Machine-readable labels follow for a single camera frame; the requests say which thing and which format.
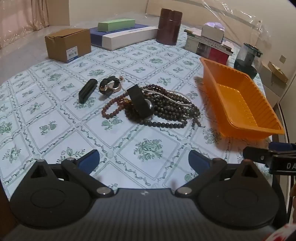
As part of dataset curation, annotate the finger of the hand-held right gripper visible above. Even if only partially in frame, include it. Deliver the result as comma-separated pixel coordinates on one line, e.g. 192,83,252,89
269,142,296,152
243,146,274,168

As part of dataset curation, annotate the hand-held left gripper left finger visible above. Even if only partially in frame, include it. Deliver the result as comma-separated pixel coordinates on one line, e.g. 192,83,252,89
31,149,114,198

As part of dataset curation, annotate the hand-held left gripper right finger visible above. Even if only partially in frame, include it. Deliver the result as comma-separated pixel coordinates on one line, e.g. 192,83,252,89
175,150,260,198

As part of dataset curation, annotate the orange plastic tray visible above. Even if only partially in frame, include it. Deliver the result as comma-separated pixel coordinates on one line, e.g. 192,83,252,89
199,57,285,141

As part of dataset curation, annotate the dark bead necklace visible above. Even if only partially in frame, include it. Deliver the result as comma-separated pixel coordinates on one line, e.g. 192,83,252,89
125,91,205,129

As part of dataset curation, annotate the reddish bead bracelet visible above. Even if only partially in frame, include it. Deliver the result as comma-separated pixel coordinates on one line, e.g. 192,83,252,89
101,96,130,119

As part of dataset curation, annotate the black oblong case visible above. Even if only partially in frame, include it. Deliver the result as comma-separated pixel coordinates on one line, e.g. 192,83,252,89
79,79,97,103

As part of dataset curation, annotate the rose gold black strap watch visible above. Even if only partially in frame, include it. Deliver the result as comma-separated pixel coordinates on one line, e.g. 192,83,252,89
99,76,122,95

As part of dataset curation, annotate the black band watch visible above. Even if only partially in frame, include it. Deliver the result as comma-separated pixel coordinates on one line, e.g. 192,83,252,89
127,85,155,117

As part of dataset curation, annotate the brown bead necklace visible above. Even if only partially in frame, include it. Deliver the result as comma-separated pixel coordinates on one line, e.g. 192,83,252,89
141,85,178,99

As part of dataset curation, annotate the person's right hand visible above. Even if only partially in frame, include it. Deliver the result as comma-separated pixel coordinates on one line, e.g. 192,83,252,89
290,183,296,224

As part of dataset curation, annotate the floral printed cloth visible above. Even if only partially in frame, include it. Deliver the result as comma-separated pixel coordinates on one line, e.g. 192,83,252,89
0,30,289,188

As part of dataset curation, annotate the white nightstand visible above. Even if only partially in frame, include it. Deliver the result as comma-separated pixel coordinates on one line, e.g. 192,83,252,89
254,62,292,105

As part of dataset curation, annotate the red and white cloth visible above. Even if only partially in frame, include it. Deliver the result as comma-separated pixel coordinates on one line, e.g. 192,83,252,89
264,224,296,241

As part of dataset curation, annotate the small tan box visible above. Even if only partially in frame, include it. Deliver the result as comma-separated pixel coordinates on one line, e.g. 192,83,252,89
268,61,289,83

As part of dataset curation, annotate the pale thin book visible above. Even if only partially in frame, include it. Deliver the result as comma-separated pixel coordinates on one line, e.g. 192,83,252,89
221,40,234,52

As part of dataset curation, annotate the brown cardboard box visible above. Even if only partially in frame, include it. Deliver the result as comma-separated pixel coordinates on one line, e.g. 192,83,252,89
45,28,92,63

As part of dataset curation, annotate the white tissue box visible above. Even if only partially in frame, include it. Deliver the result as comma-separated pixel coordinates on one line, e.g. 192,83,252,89
201,22,225,43

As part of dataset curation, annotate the green edged book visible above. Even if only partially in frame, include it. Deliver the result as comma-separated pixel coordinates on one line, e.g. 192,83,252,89
184,28,204,39

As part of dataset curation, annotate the white long box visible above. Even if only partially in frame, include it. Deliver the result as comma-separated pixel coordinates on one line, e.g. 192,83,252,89
102,26,159,51

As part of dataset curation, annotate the brown cylindrical canister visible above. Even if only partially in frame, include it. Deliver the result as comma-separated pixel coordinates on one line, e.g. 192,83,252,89
156,8,181,46

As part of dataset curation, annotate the green long box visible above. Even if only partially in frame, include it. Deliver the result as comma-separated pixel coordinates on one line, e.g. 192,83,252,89
97,19,136,32

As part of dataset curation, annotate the clear plastic film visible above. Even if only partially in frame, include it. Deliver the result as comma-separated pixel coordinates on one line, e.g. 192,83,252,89
201,0,264,33

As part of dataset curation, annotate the beige headboard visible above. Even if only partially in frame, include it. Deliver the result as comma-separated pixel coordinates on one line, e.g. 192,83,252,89
144,0,262,44

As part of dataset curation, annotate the pink curtain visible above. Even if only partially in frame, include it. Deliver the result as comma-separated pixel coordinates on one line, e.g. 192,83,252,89
0,0,50,49

